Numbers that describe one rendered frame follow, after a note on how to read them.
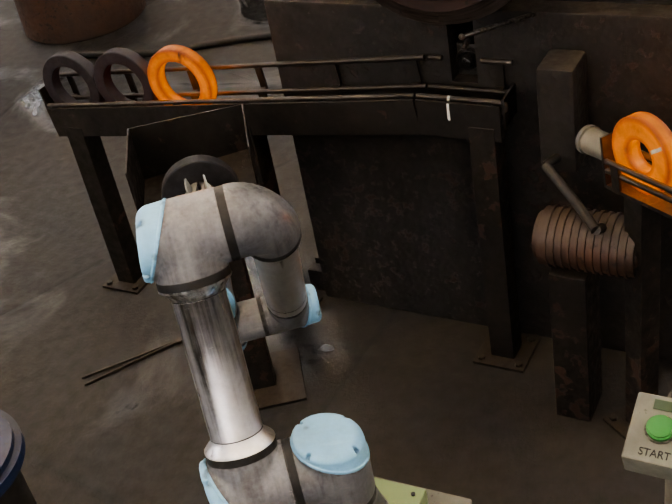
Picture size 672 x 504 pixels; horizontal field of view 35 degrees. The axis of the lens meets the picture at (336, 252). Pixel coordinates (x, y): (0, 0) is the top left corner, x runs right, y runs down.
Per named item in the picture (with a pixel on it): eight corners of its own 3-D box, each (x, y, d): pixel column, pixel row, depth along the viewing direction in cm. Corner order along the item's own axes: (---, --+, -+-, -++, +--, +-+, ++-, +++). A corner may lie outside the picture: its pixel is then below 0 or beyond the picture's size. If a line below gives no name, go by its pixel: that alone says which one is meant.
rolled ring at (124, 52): (135, 48, 259) (143, 42, 261) (81, 56, 269) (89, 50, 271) (164, 115, 268) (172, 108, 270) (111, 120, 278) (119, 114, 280)
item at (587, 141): (600, 146, 212) (597, 119, 209) (630, 159, 204) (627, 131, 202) (576, 157, 210) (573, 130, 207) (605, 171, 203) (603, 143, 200)
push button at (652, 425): (650, 416, 156) (649, 411, 154) (678, 422, 154) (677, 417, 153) (643, 440, 154) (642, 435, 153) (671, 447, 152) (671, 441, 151)
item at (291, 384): (203, 368, 275) (126, 128, 234) (301, 347, 276) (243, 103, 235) (205, 422, 259) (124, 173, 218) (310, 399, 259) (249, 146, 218)
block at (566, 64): (555, 145, 229) (550, 44, 216) (591, 149, 226) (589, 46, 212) (539, 171, 222) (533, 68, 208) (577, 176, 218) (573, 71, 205)
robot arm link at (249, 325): (270, 350, 197) (260, 316, 189) (211, 366, 197) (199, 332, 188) (262, 318, 202) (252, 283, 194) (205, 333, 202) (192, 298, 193)
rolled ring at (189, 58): (133, 62, 261) (141, 56, 263) (173, 125, 267) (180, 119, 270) (183, 40, 249) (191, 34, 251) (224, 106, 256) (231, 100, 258)
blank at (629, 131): (646, 195, 202) (632, 202, 201) (613, 121, 202) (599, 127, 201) (695, 181, 187) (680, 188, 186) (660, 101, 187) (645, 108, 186)
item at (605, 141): (634, 173, 206) (630, 123, 201) (636, 174, 206) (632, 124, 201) (604, 187, 204) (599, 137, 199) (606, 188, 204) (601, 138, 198)
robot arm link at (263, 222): (289, 152, 158) (312, 282, 202) (218, 170, 157) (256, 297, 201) (308, 219, 153) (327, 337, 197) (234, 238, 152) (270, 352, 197)
